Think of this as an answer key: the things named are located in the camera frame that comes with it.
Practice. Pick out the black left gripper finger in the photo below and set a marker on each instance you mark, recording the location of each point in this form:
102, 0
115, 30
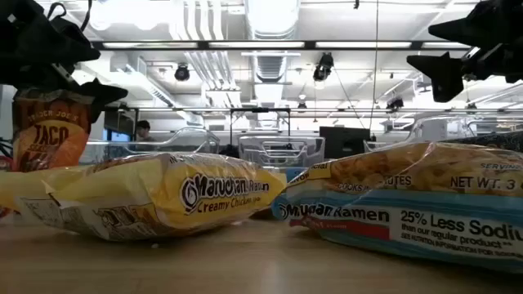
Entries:
61, 45
104, 94

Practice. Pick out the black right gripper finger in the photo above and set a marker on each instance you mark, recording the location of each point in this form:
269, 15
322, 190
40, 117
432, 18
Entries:
445, 73
470, 30

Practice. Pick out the orange taco seasoning packet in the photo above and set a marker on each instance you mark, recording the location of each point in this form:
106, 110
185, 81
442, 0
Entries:
49, 134

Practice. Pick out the yellow creamy chicken ramen packet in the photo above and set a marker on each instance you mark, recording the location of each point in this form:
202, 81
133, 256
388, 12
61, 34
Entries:
184, 192

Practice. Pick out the blue beef ramen packet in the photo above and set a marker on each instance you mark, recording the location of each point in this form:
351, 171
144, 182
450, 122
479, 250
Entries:
408, 212

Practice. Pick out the person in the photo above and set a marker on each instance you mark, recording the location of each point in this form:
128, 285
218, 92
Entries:
144, 130

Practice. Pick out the clear plastic bin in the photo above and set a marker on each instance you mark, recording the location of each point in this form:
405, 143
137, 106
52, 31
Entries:
184, 143
282, 151
429, 128

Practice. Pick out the black ceiling spotlight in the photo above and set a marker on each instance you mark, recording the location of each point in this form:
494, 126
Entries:
323, 65
181, 72
395, 103

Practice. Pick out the large black monitor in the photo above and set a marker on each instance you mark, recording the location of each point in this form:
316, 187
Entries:
343, 143

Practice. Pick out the black overhead frame bar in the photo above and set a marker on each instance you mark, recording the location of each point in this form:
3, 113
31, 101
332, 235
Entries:
310, 45

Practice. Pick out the black metal background frame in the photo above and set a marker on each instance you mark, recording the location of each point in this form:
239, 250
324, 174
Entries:
261, 110

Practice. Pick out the silver ceiling air duct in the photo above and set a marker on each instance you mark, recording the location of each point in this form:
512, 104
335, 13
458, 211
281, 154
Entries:
271, 16

